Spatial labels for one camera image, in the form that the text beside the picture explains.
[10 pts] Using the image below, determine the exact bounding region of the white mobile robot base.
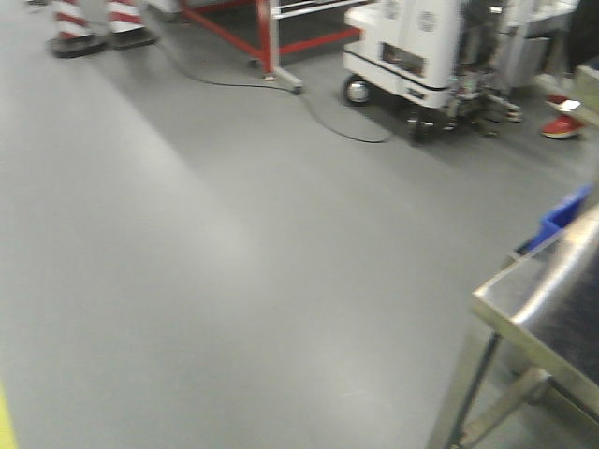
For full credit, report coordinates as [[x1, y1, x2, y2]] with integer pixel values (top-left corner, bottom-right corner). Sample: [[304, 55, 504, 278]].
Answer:
[[342, 0, 522, 141]]

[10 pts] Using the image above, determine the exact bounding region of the stainless steel table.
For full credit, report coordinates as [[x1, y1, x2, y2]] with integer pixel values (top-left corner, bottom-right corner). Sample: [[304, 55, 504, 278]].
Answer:
[[427, 207, 598, 448]]

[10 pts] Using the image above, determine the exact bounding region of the right red-white traffic cone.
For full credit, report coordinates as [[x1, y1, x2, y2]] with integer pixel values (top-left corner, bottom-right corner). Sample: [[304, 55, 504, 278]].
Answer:
[[106, 0, 158, 51]]

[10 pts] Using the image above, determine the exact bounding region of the red-white traffic cone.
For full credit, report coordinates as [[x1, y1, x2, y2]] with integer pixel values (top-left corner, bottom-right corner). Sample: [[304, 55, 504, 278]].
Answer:
[[48, 0, 107, 59], [106, 0, 158, 51]]

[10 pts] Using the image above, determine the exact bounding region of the small blue bin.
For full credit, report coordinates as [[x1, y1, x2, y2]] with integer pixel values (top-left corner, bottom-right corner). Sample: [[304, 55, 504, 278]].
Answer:
[[515, 184, 592, 255]]

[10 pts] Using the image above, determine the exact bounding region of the red shoe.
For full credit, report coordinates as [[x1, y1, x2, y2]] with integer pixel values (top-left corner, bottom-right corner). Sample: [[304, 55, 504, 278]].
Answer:
[[541, 114, 584, 140]]

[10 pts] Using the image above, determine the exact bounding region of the left red-white traffic cone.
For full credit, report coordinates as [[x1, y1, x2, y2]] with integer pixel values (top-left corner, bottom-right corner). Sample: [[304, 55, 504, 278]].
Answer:
[[48, 0, 107, 59]]

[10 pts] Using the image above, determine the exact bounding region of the black floor cable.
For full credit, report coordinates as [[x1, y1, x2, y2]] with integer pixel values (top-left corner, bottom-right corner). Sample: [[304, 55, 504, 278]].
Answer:
[[153, 41, 394, 144]]

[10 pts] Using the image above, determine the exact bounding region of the red conveyor frame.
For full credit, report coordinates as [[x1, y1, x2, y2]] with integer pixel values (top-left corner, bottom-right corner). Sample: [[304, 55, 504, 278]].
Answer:
[[178, 1, 363, 80]]

